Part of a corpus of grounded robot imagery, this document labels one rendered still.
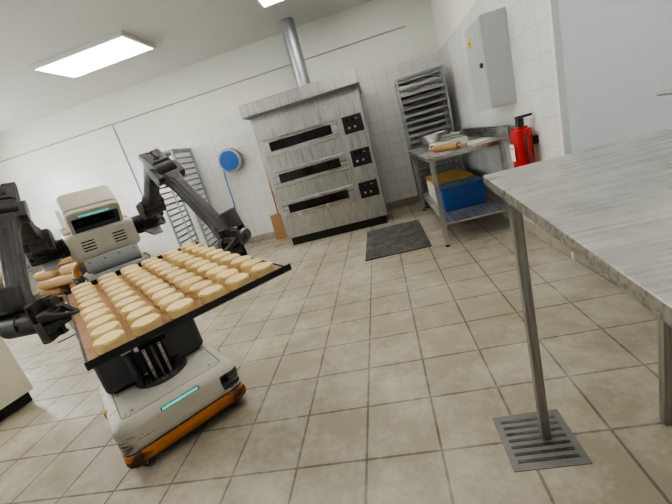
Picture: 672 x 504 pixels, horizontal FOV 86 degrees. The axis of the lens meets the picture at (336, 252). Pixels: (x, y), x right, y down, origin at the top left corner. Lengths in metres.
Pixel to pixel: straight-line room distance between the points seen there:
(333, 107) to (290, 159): 0.89
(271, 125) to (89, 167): 3.82
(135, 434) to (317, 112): 4.13
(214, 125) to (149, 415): 5.20
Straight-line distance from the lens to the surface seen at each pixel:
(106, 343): 0.73
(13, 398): 3.74
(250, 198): 6.47
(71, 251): 1.91
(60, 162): 8.20
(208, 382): 2.10
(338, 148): 5.04
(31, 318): 1.10
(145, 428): 2.09
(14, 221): 1.40
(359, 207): 5.11
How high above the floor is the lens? 1.20
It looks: 16 degrees down
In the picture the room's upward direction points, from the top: 16 degrees counter-clockwise
